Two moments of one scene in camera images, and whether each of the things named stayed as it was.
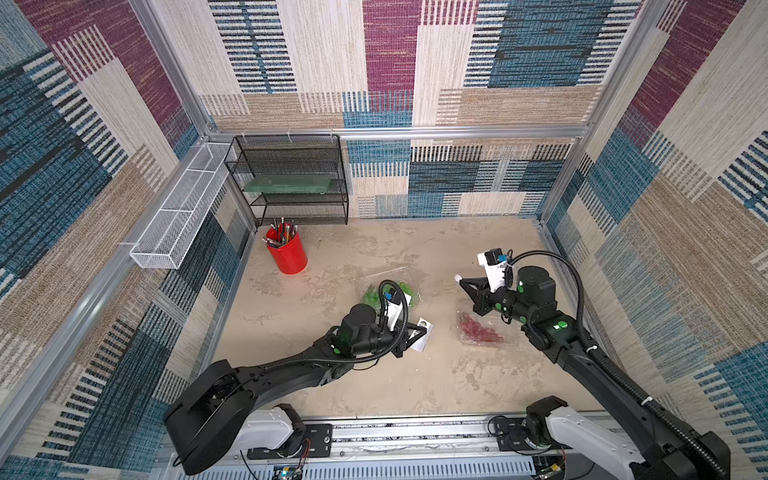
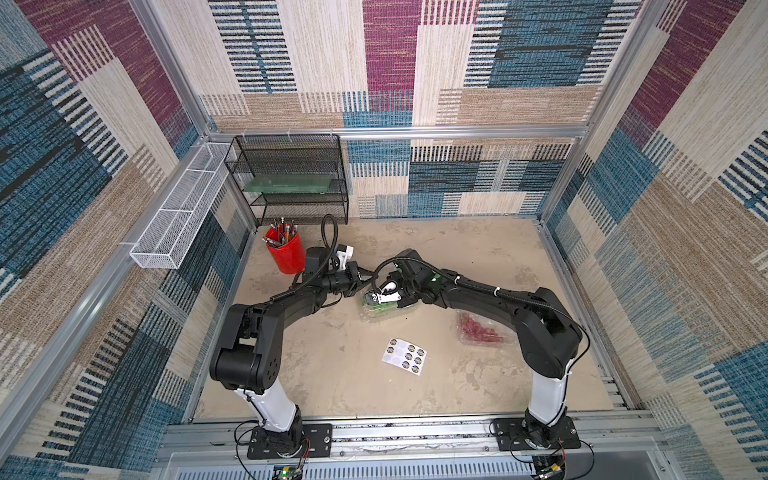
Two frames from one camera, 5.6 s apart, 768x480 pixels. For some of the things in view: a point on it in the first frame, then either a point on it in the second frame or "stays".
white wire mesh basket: (168, 239) stays
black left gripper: (400, 340) → (355, 275)
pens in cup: (282, 233) stays
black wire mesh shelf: (293, 179) stays
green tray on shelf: (295, 183) stays
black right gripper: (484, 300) → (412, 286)
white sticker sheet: (422, 344) → (404, 355)
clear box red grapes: (485, 330) stays
